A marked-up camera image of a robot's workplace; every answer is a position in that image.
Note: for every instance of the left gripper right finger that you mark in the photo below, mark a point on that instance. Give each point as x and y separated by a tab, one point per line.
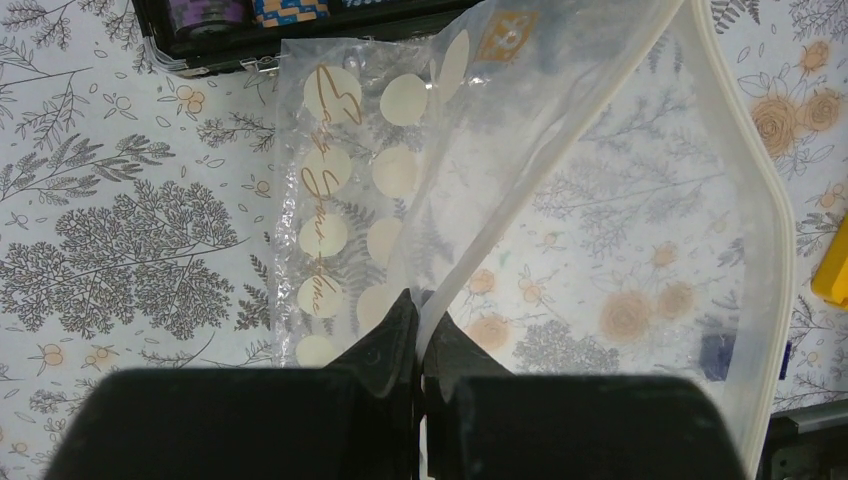
484	422

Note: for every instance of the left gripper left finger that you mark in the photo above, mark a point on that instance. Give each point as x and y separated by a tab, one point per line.
352	419

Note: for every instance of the clear dotted zip top bag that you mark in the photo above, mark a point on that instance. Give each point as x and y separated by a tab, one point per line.
576	184

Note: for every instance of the blue toy brick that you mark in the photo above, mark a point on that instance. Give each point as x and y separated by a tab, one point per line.
741	354

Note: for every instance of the floral table mat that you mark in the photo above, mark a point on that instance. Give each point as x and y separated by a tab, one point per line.
139	208

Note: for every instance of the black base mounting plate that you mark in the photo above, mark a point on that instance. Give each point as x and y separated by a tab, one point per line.
806	443

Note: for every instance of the yellow triangular plastic tool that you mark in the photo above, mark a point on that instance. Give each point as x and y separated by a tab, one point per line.
830	280

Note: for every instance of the black poker chip case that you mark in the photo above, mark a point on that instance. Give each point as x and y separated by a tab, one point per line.
195	39

